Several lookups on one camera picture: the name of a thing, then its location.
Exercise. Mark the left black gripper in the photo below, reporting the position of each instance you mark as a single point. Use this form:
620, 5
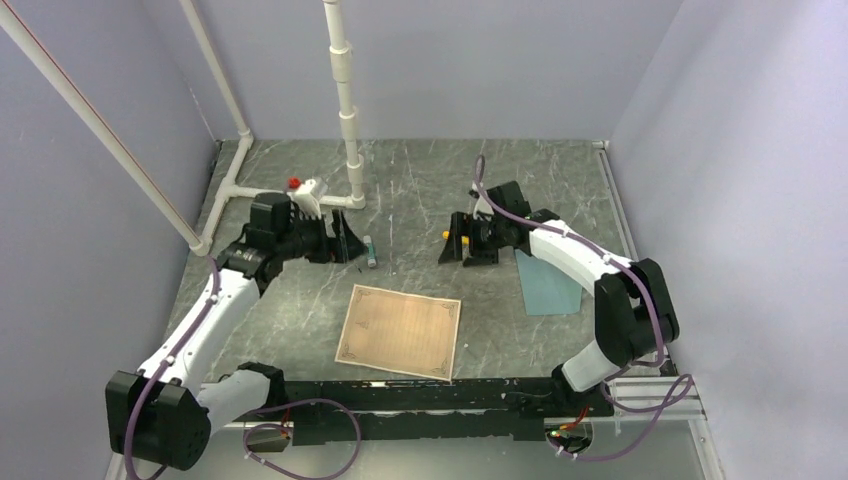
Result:
345, 246

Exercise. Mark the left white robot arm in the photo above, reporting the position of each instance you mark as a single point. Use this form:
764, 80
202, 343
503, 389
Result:
161, 412

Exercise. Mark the light blue envelope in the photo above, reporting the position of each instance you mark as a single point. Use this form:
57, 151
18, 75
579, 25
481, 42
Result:
545, 289

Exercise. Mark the green white glue stick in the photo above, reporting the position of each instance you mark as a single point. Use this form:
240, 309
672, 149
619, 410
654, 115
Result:
370, 252

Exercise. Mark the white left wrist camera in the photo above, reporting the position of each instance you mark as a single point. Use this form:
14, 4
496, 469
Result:
306, 194

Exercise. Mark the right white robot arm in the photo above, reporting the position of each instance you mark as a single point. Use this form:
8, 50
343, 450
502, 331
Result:
633, 310

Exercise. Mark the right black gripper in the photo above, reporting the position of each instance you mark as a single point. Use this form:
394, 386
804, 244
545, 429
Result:
478, 256

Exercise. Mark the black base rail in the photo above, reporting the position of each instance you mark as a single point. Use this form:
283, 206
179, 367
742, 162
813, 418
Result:
520, 408

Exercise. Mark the aluminium extrusion frame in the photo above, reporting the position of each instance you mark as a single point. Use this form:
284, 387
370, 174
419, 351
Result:
669, 397

